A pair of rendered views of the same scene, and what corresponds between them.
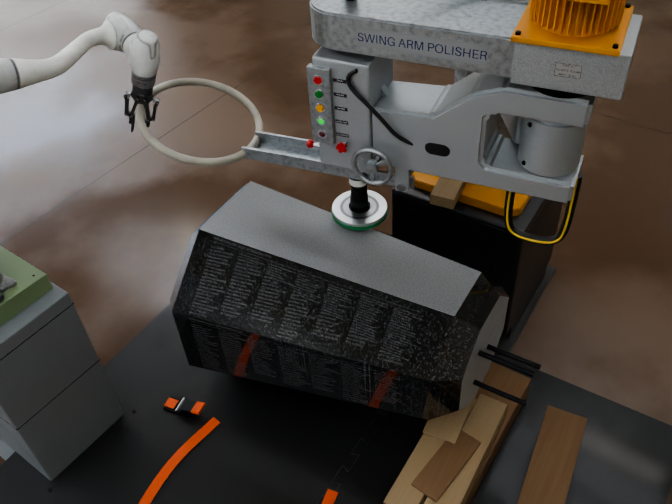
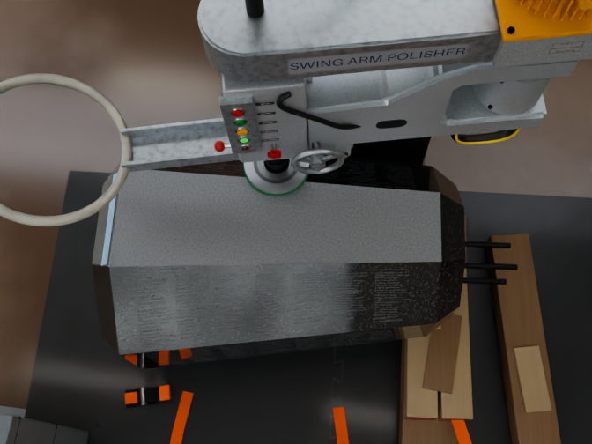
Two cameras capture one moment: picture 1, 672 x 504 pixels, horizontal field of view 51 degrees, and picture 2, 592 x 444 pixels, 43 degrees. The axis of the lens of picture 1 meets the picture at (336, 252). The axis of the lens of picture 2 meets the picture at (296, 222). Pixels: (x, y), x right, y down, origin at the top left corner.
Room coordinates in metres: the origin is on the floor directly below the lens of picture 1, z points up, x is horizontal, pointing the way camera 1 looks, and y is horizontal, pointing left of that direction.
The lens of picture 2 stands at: (1.18, 0.29, 3.10)
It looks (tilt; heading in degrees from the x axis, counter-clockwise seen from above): 71 degrees down; 334
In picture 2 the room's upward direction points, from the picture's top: 6 degrees counter-clockwise
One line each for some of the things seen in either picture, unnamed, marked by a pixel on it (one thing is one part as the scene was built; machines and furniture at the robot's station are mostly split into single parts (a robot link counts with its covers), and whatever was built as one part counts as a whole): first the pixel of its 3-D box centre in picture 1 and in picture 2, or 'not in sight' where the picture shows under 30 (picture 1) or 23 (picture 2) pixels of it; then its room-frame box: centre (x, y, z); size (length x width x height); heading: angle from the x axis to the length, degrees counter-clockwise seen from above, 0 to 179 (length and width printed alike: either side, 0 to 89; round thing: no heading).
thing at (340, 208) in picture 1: (359, 207); (277, 162); (2.08, -0.10, 0.88); 0.21 x 0.21 x 0.01
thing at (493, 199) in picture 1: (484, 166); not in sight; (2.43, -0.67, 0.76); 0.49 x 0.49 x 0.05; 55
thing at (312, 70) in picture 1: (322, 105); (241, 126); (2.01, 0.01, 1.39); 0.08 x 0.03 x 0.28; 63
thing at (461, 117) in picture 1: (465, 132); (412, 88); (1.89, -0.45, 1.32); 0.74 x 0.23 x 0.49; 63
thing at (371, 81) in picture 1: (377, 109); (297, 91); (2.04, -0.18, 1.34); 0.36 x 0.22 x 0.45; 63
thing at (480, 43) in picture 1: (460, 38); (410, 18); (1.92, -0.42, 1.63); 0.96 x 0.25 x 0.17; 63
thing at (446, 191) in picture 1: (449, 187); not in sight; (2.26, -0.49, 0.81); 0.20 x 0.10 x 0.05; 153
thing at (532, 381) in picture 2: not in sight; (532, 379); (1.06, -0.61, 0.13); 0.25 x 0.10 x 0.01; 154
